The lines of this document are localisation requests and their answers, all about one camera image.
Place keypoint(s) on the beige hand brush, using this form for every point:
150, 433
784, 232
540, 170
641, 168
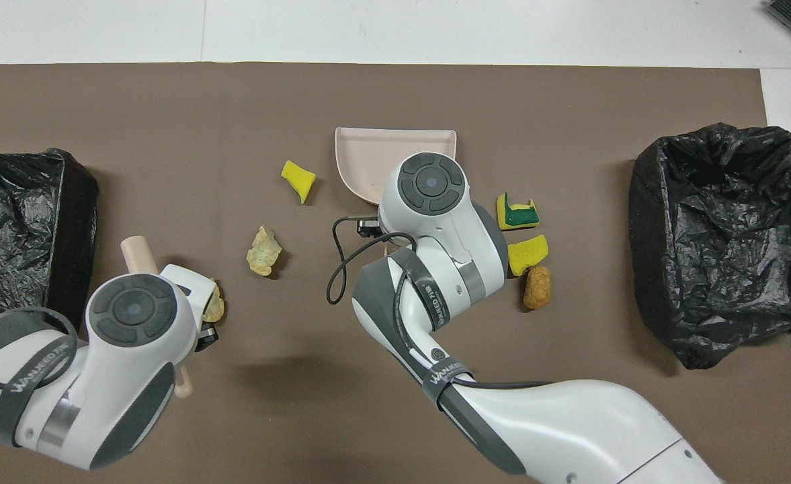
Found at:
138, 254

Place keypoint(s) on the pale foam chunk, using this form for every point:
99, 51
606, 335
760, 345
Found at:
263, 252
216, 306

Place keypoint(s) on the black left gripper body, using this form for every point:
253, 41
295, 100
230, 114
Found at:
207, 338

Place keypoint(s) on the yellow curved sponge piece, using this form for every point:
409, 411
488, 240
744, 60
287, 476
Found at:
528, 255

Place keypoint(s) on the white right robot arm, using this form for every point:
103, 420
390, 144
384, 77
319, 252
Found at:
432, 185

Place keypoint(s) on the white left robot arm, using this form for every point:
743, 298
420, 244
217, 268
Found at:
133, 309

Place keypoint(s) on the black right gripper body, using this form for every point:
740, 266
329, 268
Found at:
369, 226

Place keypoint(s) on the yellow and green sponge piece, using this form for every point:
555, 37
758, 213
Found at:
516, 214

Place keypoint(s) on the yellow sponge wedge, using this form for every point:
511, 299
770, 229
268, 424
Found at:
298, 179

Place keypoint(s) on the beige plastic dustpan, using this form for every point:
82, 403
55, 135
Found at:
361, 154

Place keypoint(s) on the large brown table mat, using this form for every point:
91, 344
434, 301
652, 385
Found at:
570, 101

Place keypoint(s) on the black bag-lined trash bin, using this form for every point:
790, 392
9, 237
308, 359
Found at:
5, 222
691, 269

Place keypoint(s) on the brown oval sponge lump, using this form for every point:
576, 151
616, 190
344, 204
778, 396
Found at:
537, 288

